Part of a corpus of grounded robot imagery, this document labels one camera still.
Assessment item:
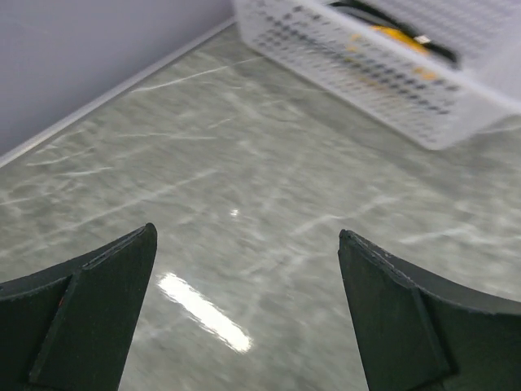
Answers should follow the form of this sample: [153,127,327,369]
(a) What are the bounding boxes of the black cable in basket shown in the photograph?
[327,0,463,66]

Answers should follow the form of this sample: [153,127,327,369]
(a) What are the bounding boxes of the white perforated plastic basket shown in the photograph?
[234,1,520,150]

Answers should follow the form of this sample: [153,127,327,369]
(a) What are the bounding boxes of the coiled yellow cable in basket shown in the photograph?
[349,24,436,82]

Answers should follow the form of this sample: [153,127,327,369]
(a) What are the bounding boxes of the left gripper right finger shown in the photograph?
[338,230,520,390]

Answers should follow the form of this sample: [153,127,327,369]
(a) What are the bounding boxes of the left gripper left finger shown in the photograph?
[1,223,157,390]

